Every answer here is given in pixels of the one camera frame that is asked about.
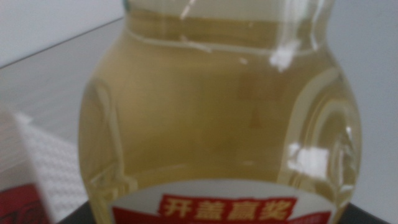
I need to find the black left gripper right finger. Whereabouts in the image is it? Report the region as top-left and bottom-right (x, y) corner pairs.
(337, 202), (391, 224)

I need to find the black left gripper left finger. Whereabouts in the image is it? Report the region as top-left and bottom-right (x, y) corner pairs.
(57, 201), (108, 224)

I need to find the red cola can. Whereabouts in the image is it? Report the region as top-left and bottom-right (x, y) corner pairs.
(0, 182), (52, 224)

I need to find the yellow tea bottle white cap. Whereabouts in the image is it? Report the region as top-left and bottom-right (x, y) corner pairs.
(77, 0), (363, 224)

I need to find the white perforated plastic basket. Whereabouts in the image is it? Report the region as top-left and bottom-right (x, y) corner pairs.
(0, 108), (91, 224)

